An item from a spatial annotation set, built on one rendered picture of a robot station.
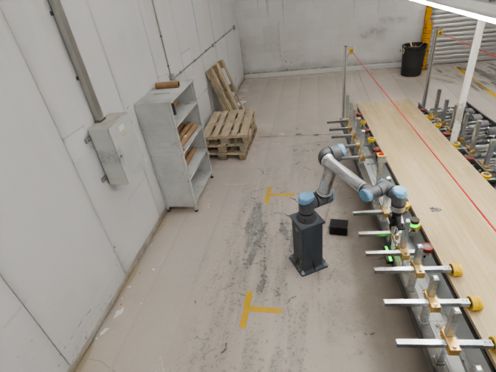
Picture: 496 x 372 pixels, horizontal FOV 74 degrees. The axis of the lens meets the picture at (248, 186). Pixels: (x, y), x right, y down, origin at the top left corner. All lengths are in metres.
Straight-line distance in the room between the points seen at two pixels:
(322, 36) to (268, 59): 1.56
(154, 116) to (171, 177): 0.84
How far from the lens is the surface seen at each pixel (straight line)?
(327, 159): 2.63
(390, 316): 3.36
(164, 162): 4.31
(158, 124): 4.08
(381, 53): 10.18
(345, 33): 9.94
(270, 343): 3.14
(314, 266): 3.56
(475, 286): 2.53
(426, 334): 2.46
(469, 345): 2.17
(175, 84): 4.40
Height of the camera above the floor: 2.68
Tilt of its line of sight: 33 degrees down
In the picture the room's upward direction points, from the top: 8 degrees counter-clockwise
